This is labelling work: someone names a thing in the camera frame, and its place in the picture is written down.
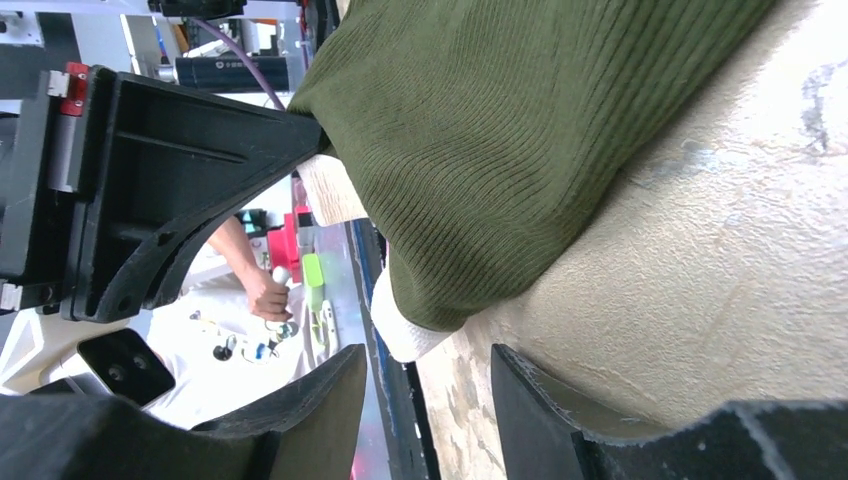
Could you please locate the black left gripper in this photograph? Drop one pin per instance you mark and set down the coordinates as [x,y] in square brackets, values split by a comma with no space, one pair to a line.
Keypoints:
[148,171]

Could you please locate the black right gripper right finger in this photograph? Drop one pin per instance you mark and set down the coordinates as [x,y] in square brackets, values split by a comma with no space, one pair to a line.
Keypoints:
[549,430]

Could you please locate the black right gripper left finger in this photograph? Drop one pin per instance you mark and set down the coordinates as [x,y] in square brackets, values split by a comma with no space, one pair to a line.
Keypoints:
[306,430]

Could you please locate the olive green underwear cream waistband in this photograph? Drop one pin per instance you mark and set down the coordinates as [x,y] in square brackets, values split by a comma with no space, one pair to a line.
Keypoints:
[480,136]

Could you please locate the background person forearm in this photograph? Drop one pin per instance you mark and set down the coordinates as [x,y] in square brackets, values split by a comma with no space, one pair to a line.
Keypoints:
[231,241]

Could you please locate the background person hand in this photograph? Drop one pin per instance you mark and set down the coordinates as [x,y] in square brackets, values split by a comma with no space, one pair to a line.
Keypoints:
[266,299]

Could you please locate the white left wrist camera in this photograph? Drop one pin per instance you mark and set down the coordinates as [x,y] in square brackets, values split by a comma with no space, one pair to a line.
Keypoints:
[45,354]

